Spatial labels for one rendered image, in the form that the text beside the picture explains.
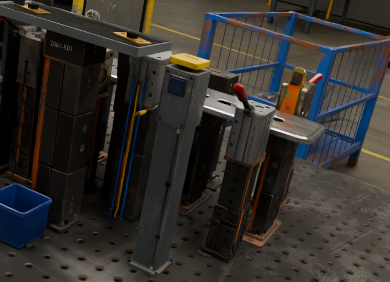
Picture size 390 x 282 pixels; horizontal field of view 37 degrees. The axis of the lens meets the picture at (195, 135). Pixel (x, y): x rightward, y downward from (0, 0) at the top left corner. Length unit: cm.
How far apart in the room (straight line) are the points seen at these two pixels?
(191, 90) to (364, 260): 70
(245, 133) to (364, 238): 57
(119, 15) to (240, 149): 384
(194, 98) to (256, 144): 21
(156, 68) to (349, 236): 72
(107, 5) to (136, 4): 37
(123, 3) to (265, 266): 386
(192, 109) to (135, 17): 410
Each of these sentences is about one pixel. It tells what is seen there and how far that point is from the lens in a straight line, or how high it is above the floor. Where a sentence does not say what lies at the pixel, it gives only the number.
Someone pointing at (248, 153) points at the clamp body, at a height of 97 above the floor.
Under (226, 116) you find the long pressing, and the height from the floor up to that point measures 100.
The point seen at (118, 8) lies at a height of 64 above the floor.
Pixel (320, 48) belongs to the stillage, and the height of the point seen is 93.
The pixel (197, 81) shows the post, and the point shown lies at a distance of 109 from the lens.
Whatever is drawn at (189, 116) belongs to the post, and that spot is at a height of 106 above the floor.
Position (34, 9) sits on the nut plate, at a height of 116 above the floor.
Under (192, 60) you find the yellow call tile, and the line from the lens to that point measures 111.
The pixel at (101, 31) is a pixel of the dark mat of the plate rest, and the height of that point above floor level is 116.
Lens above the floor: 139
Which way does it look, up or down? 19 degrees down
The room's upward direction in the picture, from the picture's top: 12 degrees clockwise
